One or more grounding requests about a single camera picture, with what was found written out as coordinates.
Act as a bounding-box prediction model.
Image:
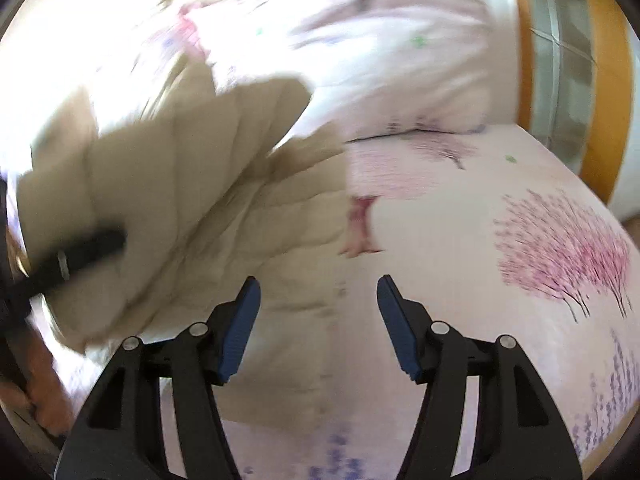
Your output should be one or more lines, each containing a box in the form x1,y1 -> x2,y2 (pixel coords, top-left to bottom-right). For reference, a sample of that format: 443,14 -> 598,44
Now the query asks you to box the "bed with floral pink sheet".
50,120 -> 640,480

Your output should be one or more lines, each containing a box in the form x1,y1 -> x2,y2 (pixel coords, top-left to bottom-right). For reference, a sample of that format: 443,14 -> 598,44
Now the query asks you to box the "floral pink pillow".
90,0 -> 216,111
190,0 -> 502,142

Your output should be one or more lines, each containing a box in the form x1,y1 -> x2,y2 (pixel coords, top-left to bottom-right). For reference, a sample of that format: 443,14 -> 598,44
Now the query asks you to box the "wooden headboard with glass panels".
385,0 -> 640,221

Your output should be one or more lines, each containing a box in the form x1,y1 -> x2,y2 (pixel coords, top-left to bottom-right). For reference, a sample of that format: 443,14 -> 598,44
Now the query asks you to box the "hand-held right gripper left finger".
54,276 -> 262,480

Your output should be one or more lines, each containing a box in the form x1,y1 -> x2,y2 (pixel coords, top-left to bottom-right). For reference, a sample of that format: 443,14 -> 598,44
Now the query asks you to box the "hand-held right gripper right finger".
376,274 -> 584,480

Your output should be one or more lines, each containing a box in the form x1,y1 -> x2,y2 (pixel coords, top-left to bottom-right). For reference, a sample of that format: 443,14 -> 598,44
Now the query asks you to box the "cream quilted puffer jacket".
17,62 -> 348,423

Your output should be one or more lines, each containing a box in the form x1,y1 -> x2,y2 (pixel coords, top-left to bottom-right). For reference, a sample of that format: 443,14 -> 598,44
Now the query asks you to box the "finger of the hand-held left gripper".
0,229 -> 127,321

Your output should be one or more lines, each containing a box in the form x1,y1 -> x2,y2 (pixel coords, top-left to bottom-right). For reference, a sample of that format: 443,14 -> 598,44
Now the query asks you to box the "person's left forearm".
22,340 -> 76,436

